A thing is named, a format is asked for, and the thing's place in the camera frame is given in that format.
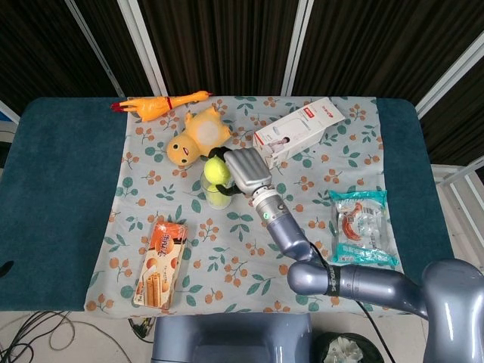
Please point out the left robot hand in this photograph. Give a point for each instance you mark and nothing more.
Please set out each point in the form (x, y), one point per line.
(5, 267)

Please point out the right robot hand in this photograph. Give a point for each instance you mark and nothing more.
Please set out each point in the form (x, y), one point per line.
(247, 170)

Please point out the yellow tennis ball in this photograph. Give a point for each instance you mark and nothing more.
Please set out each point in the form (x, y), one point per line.
(217, 198)
(215, 171)

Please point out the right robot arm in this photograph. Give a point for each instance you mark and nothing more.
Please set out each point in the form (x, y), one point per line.
(359, 283)

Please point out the clear plastic tube cup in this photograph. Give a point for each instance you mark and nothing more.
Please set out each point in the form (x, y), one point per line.
(204, 187)

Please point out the yellow duck plush toy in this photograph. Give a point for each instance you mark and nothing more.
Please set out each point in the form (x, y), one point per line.
(198, 138)

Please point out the white carton box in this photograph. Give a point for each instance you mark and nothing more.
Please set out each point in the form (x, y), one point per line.
(298, 130)

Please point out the floral tablecloth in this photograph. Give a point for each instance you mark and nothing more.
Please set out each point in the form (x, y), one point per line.
(234, 272)

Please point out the teal table cover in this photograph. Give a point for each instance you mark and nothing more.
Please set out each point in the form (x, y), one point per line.
(56, 170)

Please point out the orange rubber chicken toy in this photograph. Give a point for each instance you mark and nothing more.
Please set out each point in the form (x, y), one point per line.
(151, 107)

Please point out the teal snack packet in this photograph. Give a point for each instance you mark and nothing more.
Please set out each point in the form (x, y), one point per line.
(361, 227)

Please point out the orange egg roll box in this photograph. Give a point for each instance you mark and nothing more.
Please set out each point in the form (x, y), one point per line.
(160, 264)

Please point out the blue-grey robot torso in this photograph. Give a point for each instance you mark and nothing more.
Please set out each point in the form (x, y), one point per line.
(230, 340)

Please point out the black trash bin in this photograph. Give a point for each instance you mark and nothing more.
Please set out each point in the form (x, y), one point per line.
(340, 349)

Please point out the white metal rack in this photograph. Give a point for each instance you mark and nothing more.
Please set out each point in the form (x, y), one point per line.
(459, 181)

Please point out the white partition frame post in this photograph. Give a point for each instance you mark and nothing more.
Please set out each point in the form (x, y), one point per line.
(98, 49)
(450, 75)
(145, 45)
(296, 45)

